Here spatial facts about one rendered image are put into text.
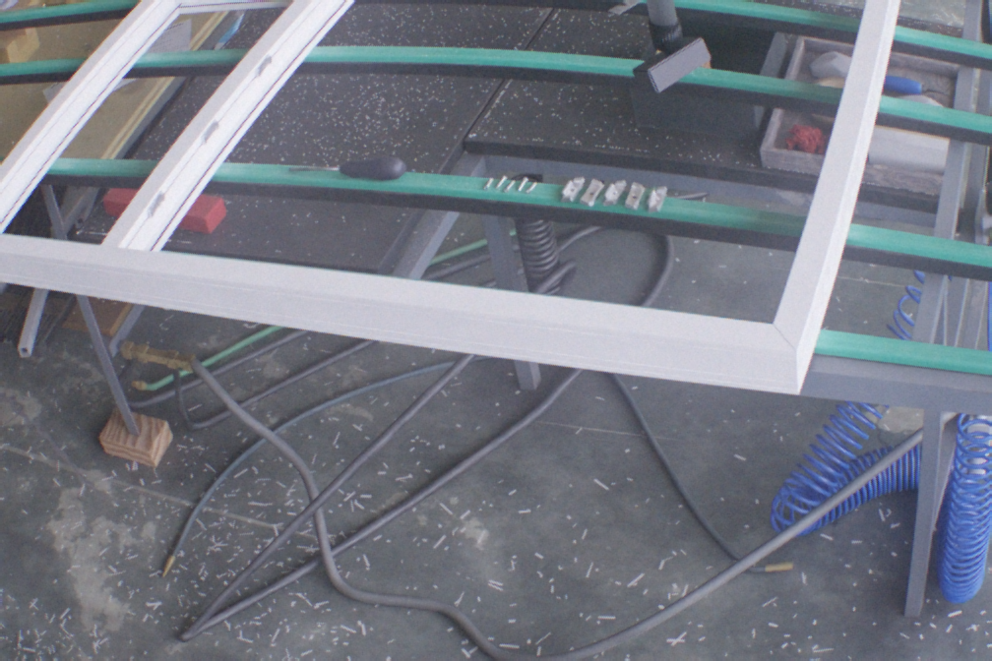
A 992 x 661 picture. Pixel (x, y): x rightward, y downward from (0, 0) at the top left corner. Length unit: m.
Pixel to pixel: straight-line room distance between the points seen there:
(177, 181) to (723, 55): 1.12
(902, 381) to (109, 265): 1.16
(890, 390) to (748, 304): 1.44
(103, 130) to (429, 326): 1.38
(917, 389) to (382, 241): 1.12
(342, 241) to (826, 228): 0.99
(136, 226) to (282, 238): 0.50
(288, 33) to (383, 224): 0.39
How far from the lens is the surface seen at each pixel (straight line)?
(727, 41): 3.20
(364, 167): 2.52
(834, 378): 2.12
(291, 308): 2.30
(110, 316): 3.45
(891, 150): 2.86
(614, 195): 2.40
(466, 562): 3.13
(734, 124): 2.95
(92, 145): 3.38
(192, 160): 2.65
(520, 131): 3.05
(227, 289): 2.34
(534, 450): 3.30
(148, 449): 3.48
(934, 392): 2.10
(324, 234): 2.93
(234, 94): 2.75
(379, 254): 2.85
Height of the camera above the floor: 2.31
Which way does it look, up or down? 40 degrees down
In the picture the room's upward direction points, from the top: 12 degrees counter-clockwise
